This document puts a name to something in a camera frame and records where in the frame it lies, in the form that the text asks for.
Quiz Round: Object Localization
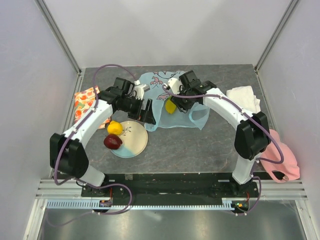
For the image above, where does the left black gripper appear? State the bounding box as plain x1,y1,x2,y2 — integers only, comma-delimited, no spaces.
119,96,156,125

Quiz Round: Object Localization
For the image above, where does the yellow fake mango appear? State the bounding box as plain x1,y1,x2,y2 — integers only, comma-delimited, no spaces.
164,99,177,114

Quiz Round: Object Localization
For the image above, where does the light blue plastic bag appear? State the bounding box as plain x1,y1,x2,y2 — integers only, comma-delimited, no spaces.
139,70,210,132

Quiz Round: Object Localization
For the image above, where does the yellow fake lemon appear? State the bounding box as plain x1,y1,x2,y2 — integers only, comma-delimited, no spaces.
107,120,123,135

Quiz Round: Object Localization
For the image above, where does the red fake apple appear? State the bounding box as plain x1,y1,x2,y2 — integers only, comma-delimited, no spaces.
103,134,123,150

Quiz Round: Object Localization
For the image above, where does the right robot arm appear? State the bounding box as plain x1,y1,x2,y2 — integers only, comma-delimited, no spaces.
162,70,271,197

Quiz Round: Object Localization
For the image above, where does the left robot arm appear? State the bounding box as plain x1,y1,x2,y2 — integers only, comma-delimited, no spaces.
49,77,156,197

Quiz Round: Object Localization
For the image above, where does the cream and blue plate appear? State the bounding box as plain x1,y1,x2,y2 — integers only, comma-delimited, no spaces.
110,121,148,159

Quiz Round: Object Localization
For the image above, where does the white folded cloth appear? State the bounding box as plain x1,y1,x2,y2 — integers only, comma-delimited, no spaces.
226,85,261,114

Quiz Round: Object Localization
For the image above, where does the floral orange napkin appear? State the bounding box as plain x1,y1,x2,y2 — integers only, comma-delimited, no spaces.
74,87,96,123

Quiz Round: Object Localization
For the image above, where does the pink cap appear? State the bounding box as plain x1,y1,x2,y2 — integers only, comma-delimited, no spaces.
257,128,300,184

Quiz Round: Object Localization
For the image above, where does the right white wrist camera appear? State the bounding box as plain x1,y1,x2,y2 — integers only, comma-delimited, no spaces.
167,77,182,95

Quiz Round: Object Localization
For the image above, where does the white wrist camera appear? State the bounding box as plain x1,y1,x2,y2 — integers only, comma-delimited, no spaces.
132,80,150,100
167,77,182,95

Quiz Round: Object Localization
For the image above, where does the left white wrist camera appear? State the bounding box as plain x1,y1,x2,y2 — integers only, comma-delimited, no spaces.
132,80,150,100

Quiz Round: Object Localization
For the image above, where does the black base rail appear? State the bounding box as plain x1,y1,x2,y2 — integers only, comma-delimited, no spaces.
81,172,260,200

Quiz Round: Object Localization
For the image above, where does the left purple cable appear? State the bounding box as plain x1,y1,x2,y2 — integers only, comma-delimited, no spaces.
46,64,137,227

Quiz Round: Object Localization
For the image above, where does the slotted cable duct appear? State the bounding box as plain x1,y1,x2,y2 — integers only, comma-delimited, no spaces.
46,199,245,210

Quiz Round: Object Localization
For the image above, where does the left aluminium frame post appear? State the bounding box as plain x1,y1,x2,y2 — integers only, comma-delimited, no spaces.
35,0,82,75

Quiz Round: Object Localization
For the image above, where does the aluminium frame post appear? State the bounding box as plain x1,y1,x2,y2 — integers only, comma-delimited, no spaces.
35,0,82,75
254,0,300,74

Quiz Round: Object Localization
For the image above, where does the right aluminium frame post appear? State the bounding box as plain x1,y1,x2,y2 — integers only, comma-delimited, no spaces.
254,0,300,74

